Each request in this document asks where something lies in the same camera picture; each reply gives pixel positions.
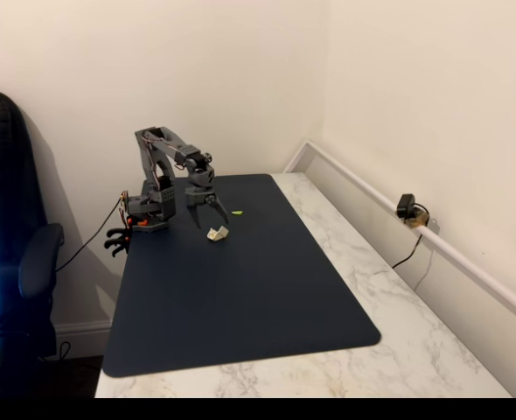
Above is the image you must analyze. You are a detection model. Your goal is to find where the grey robot arm with base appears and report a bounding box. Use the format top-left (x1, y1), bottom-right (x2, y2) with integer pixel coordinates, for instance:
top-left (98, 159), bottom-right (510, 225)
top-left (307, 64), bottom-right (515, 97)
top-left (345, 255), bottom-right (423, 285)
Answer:
top-left (118, 125), bottom-right (218, 234)

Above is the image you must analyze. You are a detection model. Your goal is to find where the dark blue desk mat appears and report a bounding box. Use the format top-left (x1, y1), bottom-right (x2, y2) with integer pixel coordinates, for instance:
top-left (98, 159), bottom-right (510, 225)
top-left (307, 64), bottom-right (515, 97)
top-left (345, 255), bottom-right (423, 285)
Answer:
top-left (101, 173), bottom-right (382, 379)

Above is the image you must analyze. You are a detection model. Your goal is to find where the black and orange table clamp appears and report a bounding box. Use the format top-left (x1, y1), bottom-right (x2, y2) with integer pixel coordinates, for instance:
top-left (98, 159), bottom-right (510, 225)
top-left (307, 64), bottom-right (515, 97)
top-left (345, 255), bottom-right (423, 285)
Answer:
top-left (103, 216), bottom-right (149, 259)

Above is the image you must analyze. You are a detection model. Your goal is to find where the white baseboard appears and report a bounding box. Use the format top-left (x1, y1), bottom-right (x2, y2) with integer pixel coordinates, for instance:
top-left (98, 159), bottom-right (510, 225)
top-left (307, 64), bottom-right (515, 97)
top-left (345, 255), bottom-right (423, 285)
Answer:
top-left (54, 319), bottom-right (113, 361)

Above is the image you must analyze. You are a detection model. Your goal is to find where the black office chair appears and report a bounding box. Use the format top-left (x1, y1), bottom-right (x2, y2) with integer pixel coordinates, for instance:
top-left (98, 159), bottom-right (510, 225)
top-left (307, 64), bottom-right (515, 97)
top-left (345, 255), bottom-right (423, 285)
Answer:
top-left (0, 89), bottom-right (66, 399)

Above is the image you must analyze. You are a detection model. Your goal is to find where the black webcam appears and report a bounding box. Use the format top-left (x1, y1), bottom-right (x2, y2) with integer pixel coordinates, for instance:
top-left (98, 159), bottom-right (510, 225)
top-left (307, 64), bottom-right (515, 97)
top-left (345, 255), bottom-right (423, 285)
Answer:
top-left (396, 193), bottom-right (417, 220)

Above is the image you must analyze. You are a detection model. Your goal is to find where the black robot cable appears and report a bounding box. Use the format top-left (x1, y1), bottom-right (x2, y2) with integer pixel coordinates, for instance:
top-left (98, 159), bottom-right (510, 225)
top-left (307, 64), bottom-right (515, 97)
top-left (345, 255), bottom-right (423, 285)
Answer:
top-left (55, 197), bottom-right (124, 273)

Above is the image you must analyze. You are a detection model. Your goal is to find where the black cable on floor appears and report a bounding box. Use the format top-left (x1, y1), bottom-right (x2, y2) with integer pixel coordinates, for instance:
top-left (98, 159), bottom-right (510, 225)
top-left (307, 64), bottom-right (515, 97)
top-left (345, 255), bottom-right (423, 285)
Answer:
top-left (38, 340), bottom-right (72, 362)

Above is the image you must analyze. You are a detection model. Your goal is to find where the black webcam cable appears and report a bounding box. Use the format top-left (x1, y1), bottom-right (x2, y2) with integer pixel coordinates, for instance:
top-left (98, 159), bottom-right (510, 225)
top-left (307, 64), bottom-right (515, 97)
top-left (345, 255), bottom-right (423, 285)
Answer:
top-left (391, 203), bottom-right (430, 270)

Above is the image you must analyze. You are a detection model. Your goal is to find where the tan webcam mount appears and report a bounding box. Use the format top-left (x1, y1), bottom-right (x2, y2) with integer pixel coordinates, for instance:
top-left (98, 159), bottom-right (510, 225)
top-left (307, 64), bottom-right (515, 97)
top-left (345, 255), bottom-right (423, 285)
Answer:
top-left (404, 209), bottom-right (431, 230)

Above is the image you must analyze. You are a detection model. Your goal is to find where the white wall rail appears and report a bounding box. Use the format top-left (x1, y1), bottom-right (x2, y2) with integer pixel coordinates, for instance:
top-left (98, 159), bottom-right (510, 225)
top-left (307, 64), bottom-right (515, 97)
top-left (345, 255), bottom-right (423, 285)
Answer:
top-left (282, 139), bottom-right (516, 330)

